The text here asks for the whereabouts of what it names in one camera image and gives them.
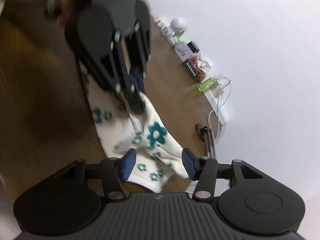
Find cream green-flower garment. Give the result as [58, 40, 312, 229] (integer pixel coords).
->
[80, 64, 188, 193]

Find green white small packs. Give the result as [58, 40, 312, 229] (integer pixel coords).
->
[167, 36, 181, 47]

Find grey tin box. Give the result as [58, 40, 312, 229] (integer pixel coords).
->
[174, 42, 194, 62]

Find small white figurines row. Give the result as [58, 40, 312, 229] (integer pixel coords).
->
[153, 17, 174, 37]

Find black red tissue box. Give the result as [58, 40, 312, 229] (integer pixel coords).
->
[183, 51, 213, 82]

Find small black cube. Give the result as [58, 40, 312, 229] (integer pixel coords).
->
[187, 41, 200, 53]

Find white round robot toy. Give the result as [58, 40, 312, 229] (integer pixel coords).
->
[170, 17, 187, 36]

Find white power strip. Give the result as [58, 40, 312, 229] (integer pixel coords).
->
[204, 90, 229, 125]

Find green spray bottle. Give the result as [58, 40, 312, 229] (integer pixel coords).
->
[197, 74, 223, 92]

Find white charger adapter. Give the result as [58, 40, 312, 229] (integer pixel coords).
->
[209, 80, 224, 94]

